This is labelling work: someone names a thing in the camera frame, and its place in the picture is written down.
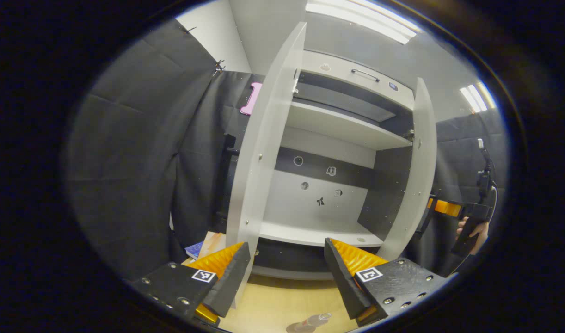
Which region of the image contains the clear plastic bottle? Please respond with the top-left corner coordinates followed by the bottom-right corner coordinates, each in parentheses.
top-left (295, 313), bottom-right (332, 333)

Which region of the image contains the white cabinet door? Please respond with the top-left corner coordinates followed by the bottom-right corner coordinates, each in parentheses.
top-left (377, 77), bottom-right (438, 262)
top-left (226, 22), bottom-right (307, 309)

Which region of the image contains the blue book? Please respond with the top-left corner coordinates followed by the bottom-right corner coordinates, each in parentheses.
top-left (184, 240), bottom-right (204, 260)

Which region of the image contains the black right door handle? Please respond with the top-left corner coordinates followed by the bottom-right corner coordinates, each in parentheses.
top-left (417, 187), bottom-right (436, 234)

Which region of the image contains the black door handle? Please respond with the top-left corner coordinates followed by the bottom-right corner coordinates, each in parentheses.
top-left (223, 133), bottom-right (240, 218)
top-left (417, 187), bottom-right (436, 234)

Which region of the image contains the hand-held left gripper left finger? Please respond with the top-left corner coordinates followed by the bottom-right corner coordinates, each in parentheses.
top-left (130, 241), bottom-right (252, 327)

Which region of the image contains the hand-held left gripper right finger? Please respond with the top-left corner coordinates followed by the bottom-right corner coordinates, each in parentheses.
top-left (324, 237), bottom-right (449, 327)

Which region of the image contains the long ceiling light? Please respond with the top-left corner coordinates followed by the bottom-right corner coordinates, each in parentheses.
top-left (306, 0), bottom-right (422, 45)

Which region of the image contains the metal drawer handle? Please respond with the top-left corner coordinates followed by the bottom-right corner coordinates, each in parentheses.
top-left (351, 68), bottom-right (381, 83)

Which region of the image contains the white cabinet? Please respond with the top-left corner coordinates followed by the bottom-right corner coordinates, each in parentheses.
top-left (252, 49), bottom-right (417, 281)

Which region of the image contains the ceiling light panel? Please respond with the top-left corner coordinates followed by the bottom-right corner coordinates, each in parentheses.
top-left (459, 81), bottom-right (497, 114)

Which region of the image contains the black left door handle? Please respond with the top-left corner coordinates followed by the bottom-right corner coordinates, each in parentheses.
top-left (223, 133), bottom-right (240, 218)

